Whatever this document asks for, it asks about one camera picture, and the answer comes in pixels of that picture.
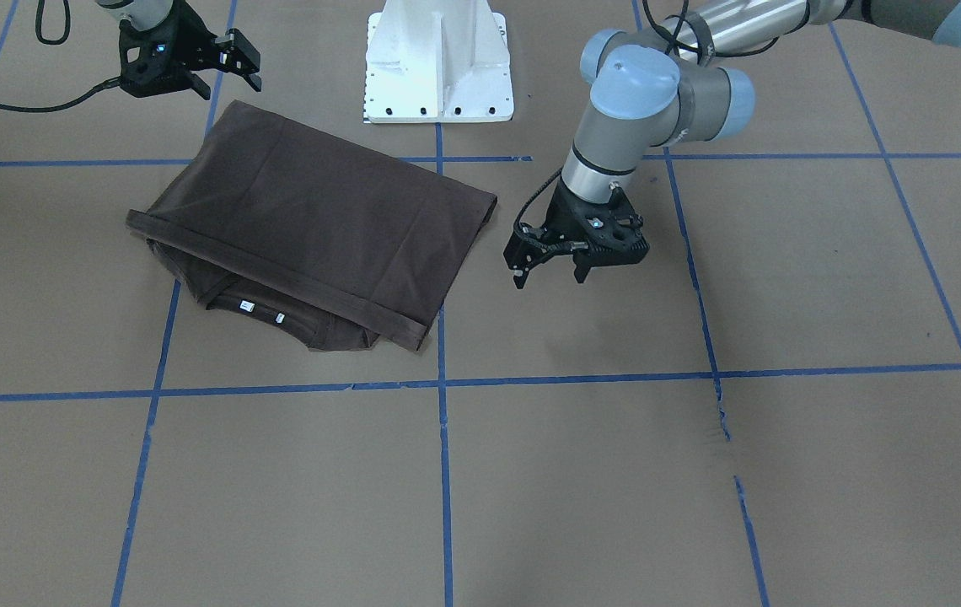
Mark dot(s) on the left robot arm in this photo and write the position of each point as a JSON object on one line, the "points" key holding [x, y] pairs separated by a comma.
{"points": [[667, 84]]}

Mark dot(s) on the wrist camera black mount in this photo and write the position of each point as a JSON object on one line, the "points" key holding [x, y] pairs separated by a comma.
{"points": [[148, 66], [613, 239]]}

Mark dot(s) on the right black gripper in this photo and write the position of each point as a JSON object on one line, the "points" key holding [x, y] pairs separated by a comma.
{"points": [[188, 42]]}

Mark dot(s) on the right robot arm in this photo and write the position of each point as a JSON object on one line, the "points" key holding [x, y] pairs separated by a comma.
{"points": [[163, 45]]}

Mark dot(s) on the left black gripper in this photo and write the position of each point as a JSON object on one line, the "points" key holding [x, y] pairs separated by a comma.
{"points": [[563, 218]]}

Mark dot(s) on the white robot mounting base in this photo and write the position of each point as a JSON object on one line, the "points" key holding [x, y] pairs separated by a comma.
{"points": [[437, 62]]}

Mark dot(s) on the dark brown t-shirt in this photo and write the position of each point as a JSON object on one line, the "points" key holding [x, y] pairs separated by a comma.
{"points": [[335, 244]]}

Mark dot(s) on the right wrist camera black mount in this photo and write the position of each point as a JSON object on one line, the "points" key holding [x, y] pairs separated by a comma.
{"points": [[148, 66]]}

